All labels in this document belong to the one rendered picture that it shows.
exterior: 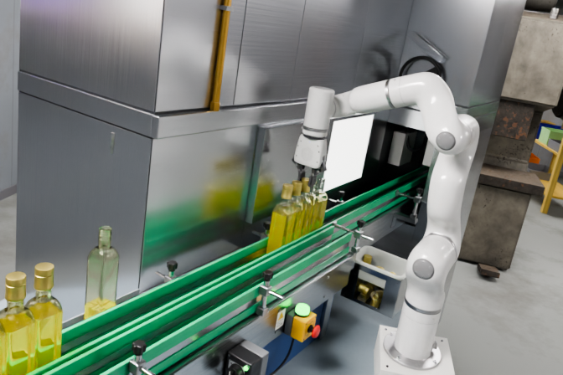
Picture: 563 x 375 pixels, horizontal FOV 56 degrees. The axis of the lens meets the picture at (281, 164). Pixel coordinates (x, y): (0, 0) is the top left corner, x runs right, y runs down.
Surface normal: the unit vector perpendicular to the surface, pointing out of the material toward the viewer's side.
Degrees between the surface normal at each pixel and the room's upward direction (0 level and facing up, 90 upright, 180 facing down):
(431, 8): 90
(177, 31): 90
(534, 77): 91
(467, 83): 90
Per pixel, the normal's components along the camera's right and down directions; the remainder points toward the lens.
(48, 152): -0.55, 0.15
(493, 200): -0.28, 0.22
